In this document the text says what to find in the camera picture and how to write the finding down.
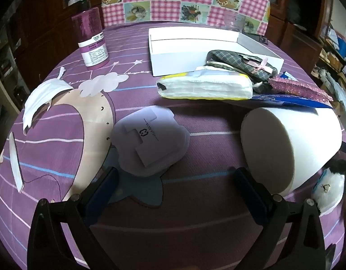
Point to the white plush dog toy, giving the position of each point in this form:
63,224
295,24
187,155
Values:
329,188

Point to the small black box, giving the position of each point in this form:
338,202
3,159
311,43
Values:
258,38

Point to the blue printed packet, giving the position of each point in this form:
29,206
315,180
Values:
288,76
288,99

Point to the grey mask packet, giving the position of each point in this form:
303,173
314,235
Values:
161,135

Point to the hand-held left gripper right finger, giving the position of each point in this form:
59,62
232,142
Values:
250,199

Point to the clear glass cup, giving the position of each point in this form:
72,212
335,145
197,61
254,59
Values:
235,24

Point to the cotton pad pack yellow edge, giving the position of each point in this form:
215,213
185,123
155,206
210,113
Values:
204,87

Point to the white cardboard box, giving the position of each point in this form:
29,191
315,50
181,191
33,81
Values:
175,59

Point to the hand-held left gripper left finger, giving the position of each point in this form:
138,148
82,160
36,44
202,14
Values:
101,194

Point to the pink glitter pouch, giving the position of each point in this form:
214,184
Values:
299,90

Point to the grey plaid pouch pink bow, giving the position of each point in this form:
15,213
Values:
232,59

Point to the white face mask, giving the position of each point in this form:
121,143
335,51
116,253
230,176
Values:
40,98

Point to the dark wooden cabinet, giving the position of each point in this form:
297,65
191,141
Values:
299,19
35,19

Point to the purple striped printed sheet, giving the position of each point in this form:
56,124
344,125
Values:
190,230

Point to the pink checkered printed cloth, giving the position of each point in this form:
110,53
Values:
190,2

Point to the purple pump bottle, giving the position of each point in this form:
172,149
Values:
91,33

